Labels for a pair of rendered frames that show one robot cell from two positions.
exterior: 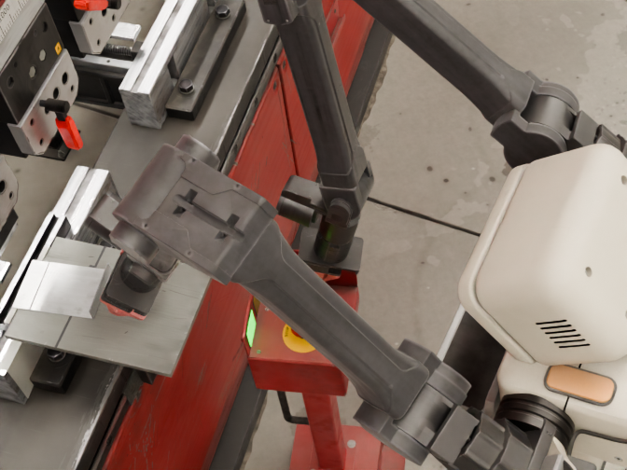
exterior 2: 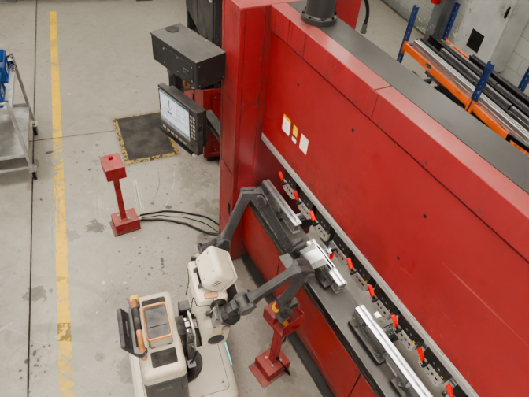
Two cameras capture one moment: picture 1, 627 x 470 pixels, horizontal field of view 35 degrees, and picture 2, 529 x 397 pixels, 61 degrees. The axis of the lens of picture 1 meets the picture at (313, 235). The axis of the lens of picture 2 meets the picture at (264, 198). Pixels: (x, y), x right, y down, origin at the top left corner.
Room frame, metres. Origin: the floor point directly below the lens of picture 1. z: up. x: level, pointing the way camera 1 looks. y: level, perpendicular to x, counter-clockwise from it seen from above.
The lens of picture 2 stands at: (1.56, -1.37, 3.32)
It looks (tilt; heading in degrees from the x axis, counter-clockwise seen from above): 45 degrees down; 123
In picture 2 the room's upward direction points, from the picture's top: 7 degrees clockwise
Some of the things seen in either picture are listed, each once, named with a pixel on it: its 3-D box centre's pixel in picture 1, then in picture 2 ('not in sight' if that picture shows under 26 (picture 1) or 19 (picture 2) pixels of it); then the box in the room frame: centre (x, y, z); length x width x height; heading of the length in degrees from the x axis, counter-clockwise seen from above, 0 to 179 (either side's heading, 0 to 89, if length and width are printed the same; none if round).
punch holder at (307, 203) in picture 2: not in sight; (309, 202); (0.66, 0.54, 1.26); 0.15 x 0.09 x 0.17; 156
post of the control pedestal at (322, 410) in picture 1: (322, 407); (276, 341); (0.88, 0.04, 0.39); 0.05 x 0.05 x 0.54; 74
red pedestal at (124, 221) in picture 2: not in sight; (118, 194); (-1.04, 0.24, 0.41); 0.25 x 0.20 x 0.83; 66
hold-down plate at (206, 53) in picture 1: (207, 56); (366, 341); (1.40, 0.14, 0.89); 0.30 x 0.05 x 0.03; 156
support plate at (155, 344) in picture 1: (111, 303); (302, 260); (0.81, 0.31, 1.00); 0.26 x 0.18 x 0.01; 66
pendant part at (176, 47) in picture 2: not in sight; (189, 98); (-0.45, 0.58, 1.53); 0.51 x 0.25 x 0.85; 171
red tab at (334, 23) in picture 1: (331, 29); not in sight; (1.74, -0.12, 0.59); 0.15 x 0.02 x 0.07; 156
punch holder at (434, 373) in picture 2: not in sight; (438, 363); (1.76, 0.04, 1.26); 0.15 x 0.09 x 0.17; 156
